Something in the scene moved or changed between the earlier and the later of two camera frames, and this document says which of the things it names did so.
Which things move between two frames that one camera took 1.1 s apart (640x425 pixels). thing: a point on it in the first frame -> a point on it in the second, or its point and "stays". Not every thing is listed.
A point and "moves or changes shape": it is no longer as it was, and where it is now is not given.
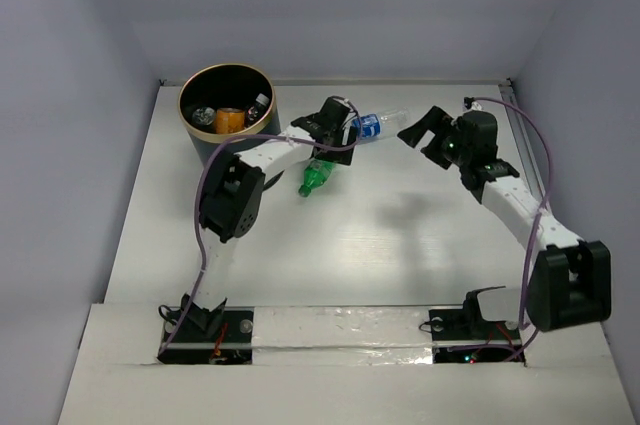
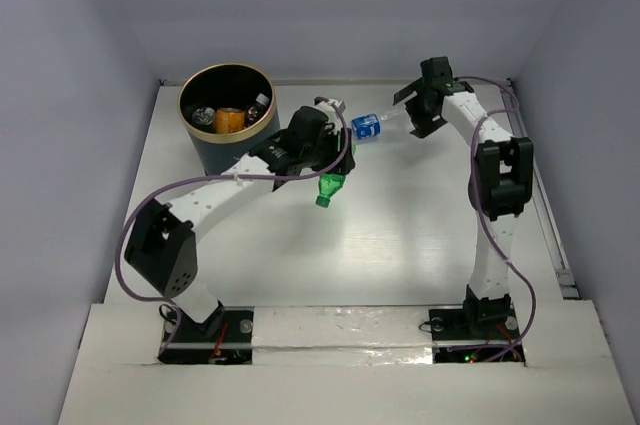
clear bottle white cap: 204,116 stays
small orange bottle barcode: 229,120 stays
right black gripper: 437,120 -> 423,123
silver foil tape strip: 390,335 stays
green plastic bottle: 315,175 moves or changes shape
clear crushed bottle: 258,108 stays
